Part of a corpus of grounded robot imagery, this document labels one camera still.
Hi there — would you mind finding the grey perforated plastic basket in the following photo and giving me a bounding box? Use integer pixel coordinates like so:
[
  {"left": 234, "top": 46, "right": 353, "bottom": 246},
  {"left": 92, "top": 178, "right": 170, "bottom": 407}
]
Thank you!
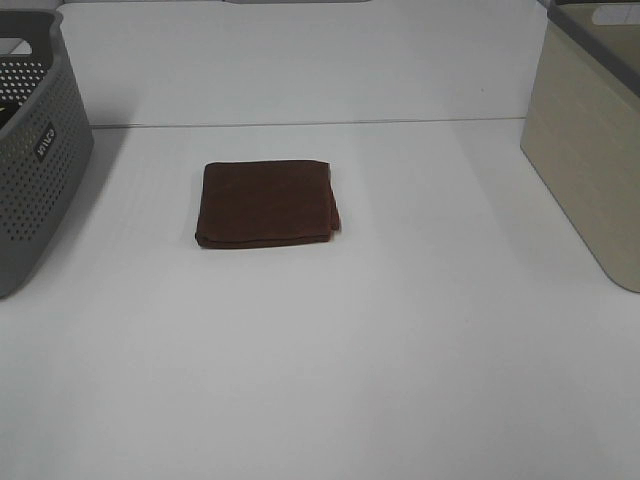
[{"left": 1, "top": 9, "right": 94, "bottom": 297}]

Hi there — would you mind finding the brown towel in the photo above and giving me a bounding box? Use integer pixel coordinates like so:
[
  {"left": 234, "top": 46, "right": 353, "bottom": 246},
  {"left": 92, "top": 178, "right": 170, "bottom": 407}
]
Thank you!
[{"left": 195, "top": 160, "right": 341, "bottom": 249}]

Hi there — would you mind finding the beige plastic storage bin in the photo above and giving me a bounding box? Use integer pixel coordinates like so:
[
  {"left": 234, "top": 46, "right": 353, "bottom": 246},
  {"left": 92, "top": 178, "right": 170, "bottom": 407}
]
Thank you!
[{"left": 520, "top": 1, "right": 639, "bottom": 292}]

